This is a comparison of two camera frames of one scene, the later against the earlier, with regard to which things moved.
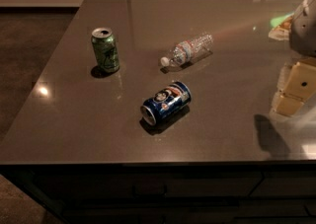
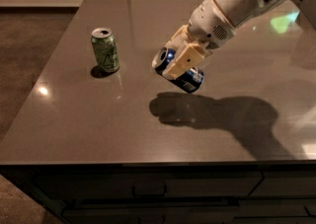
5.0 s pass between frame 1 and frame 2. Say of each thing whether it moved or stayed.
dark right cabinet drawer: stayed
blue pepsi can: moved
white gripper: moved
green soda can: stayed
